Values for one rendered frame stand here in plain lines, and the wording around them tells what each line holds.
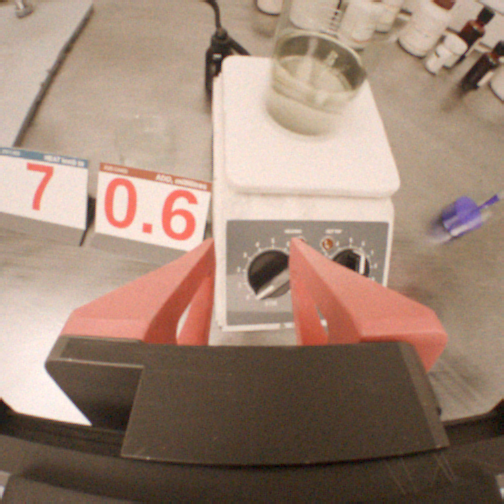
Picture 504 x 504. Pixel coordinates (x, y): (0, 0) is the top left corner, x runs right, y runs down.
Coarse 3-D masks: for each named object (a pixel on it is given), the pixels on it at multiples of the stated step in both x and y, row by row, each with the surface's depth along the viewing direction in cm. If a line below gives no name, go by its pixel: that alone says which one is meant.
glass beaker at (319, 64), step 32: (288, 0) 13; (320, 0) 14; (352, 0) 14; (288, 32) 13; (320, 32) 12; (352, 32) 16; (384, 32) 14; (288, 64) 14; (320, 64) 13; (352, 64) 13; (288, 96) 16; (320, 96) 15; (352, 96) 15; (288, 128) 18; (320, 128) 18
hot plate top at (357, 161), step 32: (224, 64) 20; (256, 64) 21; (224, 96) 19; (256, 96) 20; (224, 128) 18; (256, 128) 19; (352, 128) 20; (224, 160) 18; (256, 160) 18; (288, 160) 18; (320, 160) 19; (352, 160) 19; (384, 160) 20; (256, 192) 18; (288, 192) 18; (320, 192) 18; (352, 192) 19; (384, 192) 19
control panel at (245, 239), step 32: (256, 224) 19; (288, 224) 19; (320, 224) 20; (352, 224) 20; (384, 224) 21; (256, 256) 20; (288, 256) 20; (384, 256) 21; (256, 320) 21; (288, 320) 21
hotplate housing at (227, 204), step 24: (216, 96) 22; (216, 120) 21; (216, 144) 21; (216, 168) 20; (216, 192) 19; (240, 192) 19; (216, 216) 19; (240, 216) 19; (264, 216) 19; (288, 216) 19; (312, 216) 20; (336, 216) 20; (360, 216) 20; (384, 216) 21; (216, 240) 19; (216, 288) 20; (216, 312) 20
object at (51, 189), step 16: (16, 160) 21; (32, 160) 21; (16, 176) 22; (32, 176) 22; (48, 176) 22; (64, 176) 22; (80, 176) 22; (16, 192) 22; (32, 192) 22; (48, 192) 22; (64, 192) 22; (80, 192) 22; (16, 208) 23; (32, 208) 23; (48, 208) 23; (64, 208) 23; (80, 208) 23
